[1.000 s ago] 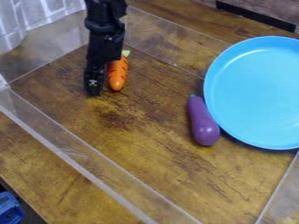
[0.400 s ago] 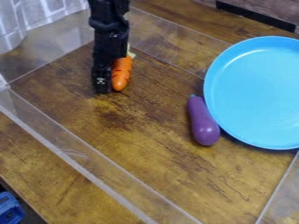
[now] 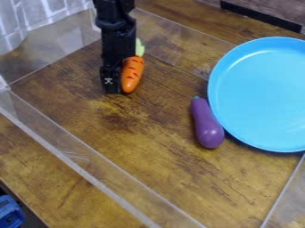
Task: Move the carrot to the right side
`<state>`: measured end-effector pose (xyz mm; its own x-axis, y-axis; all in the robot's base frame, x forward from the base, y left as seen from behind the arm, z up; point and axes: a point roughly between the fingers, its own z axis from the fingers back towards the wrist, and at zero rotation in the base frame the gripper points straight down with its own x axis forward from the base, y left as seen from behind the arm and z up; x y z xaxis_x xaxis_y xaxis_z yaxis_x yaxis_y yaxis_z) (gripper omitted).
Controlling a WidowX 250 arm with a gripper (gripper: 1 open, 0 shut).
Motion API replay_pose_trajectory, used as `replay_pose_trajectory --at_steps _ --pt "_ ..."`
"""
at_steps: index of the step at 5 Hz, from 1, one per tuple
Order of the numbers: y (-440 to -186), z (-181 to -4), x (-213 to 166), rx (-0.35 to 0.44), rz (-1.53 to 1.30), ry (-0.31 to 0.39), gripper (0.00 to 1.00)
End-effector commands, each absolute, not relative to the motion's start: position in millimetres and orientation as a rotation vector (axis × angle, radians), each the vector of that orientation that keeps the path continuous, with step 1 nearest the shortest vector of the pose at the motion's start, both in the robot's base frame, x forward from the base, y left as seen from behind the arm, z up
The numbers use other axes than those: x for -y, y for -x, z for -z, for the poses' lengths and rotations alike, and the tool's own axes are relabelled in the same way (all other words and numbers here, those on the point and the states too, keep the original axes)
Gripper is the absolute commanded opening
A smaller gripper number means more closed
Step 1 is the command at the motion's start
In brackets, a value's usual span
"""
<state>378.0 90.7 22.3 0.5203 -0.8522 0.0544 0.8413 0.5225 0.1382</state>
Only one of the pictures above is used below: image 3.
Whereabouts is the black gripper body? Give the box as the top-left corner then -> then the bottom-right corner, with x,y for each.
92,0 -> 136,57

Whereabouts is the blue object at corner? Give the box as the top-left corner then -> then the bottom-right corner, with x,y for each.
0,195 -> 25,228

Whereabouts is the purple toy eggplant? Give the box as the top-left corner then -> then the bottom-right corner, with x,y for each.
189,96 -> 223,149

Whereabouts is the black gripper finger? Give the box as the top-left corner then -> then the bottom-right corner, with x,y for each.
100,55 -> 125,94

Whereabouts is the blue plastic plate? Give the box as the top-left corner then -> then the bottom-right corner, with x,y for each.
207,37 -> 305,152

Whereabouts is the orange toy carrot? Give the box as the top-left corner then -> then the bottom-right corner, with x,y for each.
121,38 -> 145,94

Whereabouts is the clear acrylic enclosure wall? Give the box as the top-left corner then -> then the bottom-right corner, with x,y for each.
0,10 -> 299,228

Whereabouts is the dark wooden board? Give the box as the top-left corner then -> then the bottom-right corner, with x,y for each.
220,0 -> 305,35

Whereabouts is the white tiled cloth curtain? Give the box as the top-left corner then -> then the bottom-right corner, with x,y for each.
0,0 -> 96,56

